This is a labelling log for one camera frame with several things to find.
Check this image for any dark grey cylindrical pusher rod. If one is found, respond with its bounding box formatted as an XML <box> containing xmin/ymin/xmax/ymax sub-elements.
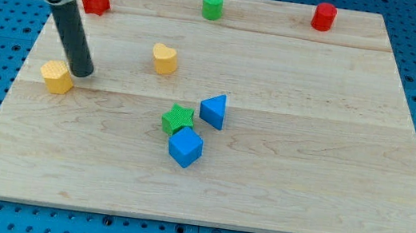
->
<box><xmin>50</xmin><ymin>0</ymin><xmax>94</xmax><ymax>77</ymax></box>

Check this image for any blue cube block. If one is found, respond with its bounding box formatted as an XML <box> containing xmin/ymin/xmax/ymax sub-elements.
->
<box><xmin>168</xmin><ymin>127</ymin><xmax>204</xmax><ymax>168</ymax></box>

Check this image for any red star block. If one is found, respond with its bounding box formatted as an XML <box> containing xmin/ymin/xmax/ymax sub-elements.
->
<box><xmin>82</xmin><ymin>0</ymin><xmax>111</xmax><ymax>16</ymax></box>

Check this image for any yellow hexagon block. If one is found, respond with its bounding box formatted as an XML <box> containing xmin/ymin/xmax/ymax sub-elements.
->
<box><xmin>40</xmin><ymin>60</ymin><xmax>73</xmax><ymax>95</ymax></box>

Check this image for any yellow heart block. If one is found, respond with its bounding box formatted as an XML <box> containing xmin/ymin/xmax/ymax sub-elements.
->
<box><xmin>152</xmin><ymin>43</ymin><xmax>177</xmax><ymax>74</ymax></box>

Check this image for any green cylinder block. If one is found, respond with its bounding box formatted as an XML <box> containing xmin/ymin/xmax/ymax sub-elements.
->
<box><xmin>201</xmin><ymin>0</ymin><xmax>224</xmax><ymax>21</ymax></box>

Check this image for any green star block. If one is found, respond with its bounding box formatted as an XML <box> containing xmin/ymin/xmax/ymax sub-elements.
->
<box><xmin>161</xmin><ymin>103</ymin><xmax>194</xmax><ymax>136</ymax></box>

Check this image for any light wooden board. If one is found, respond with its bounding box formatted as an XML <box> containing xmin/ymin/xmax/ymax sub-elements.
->
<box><xmin>0</xmin><ymin>0</ymin><xmax>416</xmax><ymax>233</ymax></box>

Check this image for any blue triangle block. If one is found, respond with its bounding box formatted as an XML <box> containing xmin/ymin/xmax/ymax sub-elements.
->
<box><xmin>199</xmin><ymin>94</ymin><xmax>227</xmax><ymax>130</ymax></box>

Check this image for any red cylinder block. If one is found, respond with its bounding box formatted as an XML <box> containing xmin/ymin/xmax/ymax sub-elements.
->
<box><xmin>311</xmin><ymin>2</ymin><xmax>338</xmax><ymax>32</ymax></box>

